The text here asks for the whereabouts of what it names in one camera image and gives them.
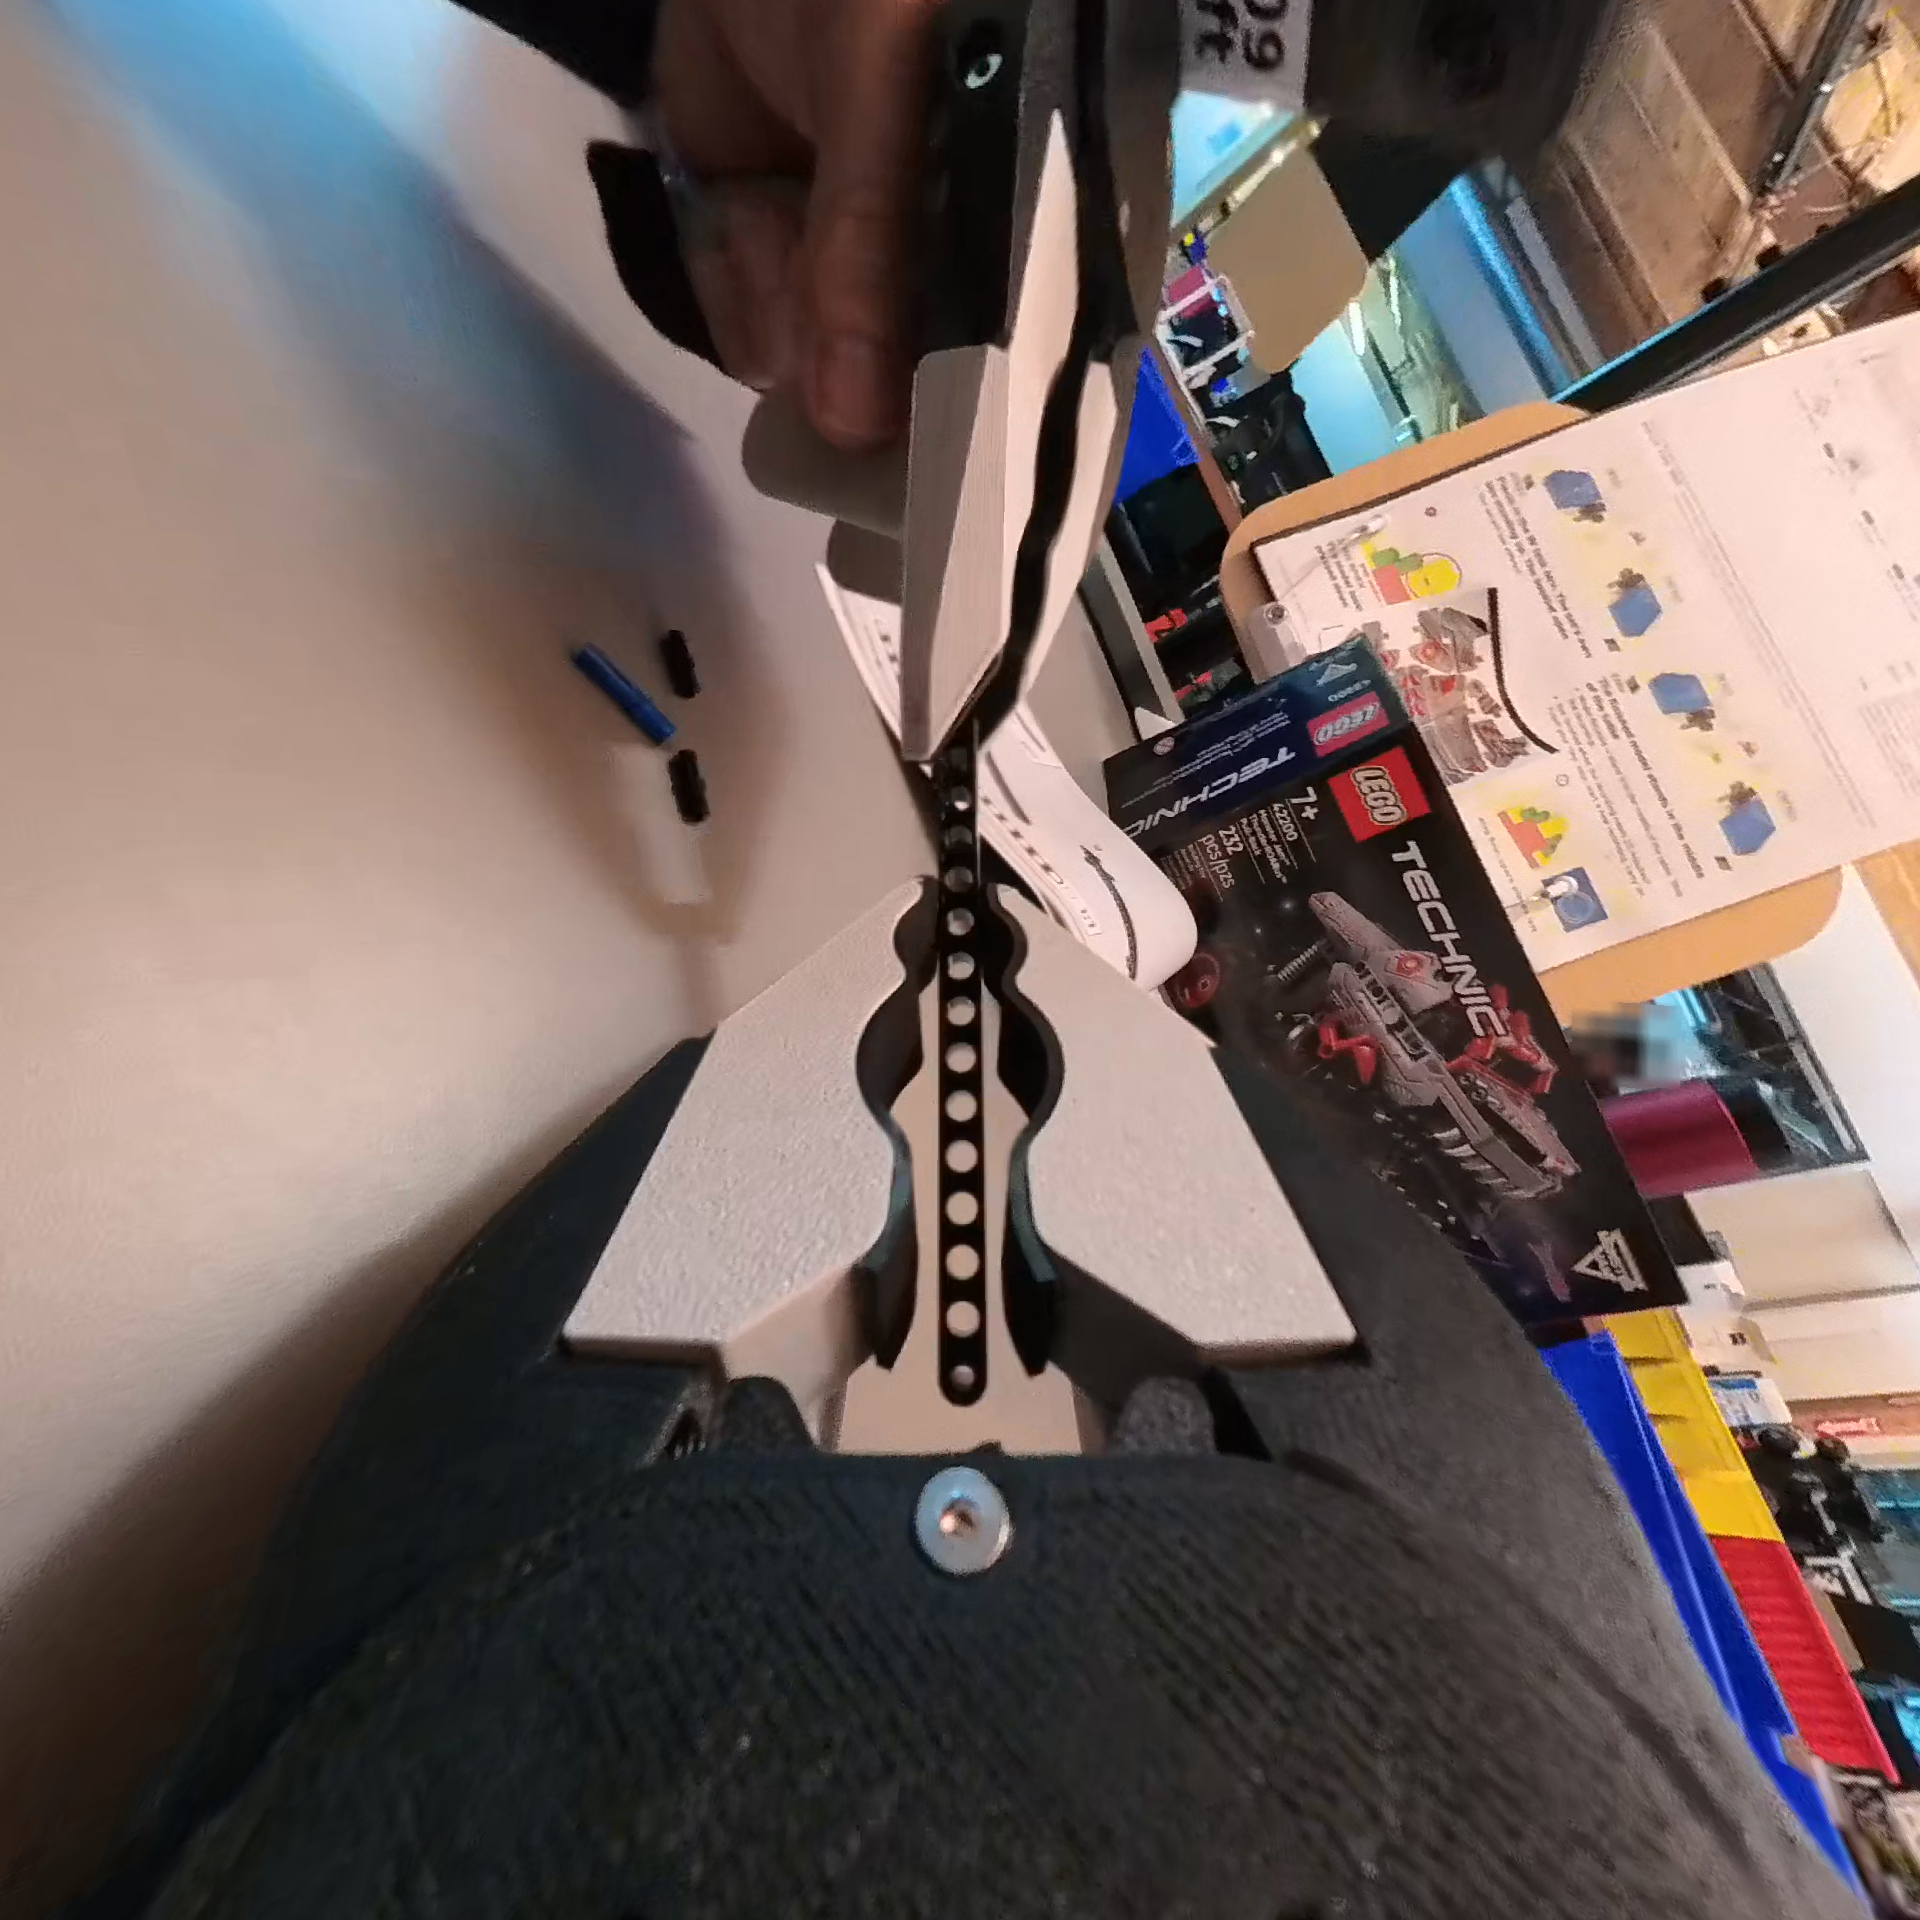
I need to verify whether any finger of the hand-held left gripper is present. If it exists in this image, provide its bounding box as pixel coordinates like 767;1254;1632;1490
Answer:
987;334;1146;727
896;112;1087;760

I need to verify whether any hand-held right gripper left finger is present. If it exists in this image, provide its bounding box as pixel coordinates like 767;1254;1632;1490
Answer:
558;876;936;1451

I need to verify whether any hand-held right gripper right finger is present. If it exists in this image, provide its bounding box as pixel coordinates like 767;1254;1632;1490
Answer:
982;885;1370;1455

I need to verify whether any black perforated toy beam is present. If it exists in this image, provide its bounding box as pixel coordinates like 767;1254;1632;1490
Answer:
927;720;999;1411

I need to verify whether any grey desk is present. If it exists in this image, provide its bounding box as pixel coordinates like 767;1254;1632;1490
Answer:
0;0;1249;1698

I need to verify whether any person's left hand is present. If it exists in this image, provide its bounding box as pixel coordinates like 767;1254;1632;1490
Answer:
652;0;962;457

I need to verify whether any blue labelled plastic bin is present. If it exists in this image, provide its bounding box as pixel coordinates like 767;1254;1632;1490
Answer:
1132;348;1206;482

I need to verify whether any beige board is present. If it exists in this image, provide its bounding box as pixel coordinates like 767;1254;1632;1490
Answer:
1200;151;1370;378

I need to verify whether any dark toy set box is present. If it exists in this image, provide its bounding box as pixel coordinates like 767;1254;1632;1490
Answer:
1103;634;1693;1335

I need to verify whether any white instruction booklet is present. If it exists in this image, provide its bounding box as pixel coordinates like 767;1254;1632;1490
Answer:
817;563;1206;996

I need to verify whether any blue toy pin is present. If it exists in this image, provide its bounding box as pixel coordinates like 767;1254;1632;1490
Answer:
569;642;681;751

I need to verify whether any maroon cylinder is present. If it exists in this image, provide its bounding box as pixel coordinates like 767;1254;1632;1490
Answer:
1596;1076;1771;1200

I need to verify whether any yellow plastic bin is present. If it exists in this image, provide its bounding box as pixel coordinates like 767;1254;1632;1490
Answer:
1604;1305;1790;1550

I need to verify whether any black metal bar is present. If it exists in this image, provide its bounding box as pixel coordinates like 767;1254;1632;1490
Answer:
1560;225;1920;418

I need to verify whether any wooden clipboard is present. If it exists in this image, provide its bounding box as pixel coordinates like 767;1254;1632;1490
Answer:
1219;307;1920;1026

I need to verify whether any printed instruction sheet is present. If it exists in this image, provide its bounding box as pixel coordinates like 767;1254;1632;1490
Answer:
1253;307;1920;978

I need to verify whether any red plastic bin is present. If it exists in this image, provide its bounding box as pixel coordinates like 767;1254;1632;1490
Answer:
1711;1531;1902;1790

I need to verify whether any pink frame stand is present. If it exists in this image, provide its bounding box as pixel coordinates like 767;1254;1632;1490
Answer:
1153;266;1260;396

